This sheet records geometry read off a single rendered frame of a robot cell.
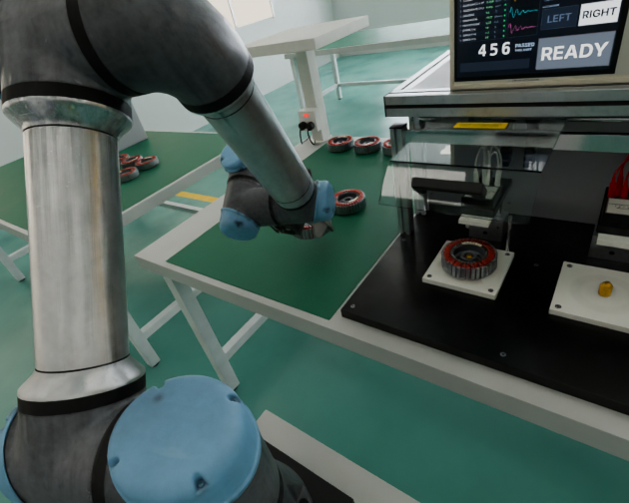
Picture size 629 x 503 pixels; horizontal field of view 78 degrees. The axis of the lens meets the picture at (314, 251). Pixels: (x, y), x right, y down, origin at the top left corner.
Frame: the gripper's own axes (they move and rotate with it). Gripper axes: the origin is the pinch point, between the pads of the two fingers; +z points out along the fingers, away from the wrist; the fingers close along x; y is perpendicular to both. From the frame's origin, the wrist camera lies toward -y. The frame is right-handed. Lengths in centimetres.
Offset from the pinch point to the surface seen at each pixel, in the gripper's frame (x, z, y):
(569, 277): 59, 2, 5
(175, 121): -377, 188, -216
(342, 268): 11.8, 2.0, 10.2
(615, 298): 66, 0, 8
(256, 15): -353, 210, -431
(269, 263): -9.4, 0.5, 12.7
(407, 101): 26.0, -20.8, -21.2
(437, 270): 35.1, -0.3, 7.9
